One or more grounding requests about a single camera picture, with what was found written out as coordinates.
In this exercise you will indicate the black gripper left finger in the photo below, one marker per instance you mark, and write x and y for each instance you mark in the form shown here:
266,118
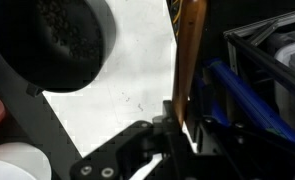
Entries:
137,146

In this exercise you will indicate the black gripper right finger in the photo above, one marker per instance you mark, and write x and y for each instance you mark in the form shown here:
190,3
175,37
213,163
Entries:
247,156

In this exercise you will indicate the wooden spoon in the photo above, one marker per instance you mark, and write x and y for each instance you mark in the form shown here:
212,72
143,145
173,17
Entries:
187,60

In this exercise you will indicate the small white cup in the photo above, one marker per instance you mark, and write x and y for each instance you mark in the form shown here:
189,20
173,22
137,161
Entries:
13,163

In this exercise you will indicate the black cup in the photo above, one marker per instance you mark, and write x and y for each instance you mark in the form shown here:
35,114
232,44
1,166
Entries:
13,50

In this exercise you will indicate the dark coffee beans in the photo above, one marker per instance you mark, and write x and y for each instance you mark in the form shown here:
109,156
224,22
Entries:
73,30

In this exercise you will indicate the aluminium frame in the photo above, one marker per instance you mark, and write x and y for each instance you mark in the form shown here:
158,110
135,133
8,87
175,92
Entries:
263,56

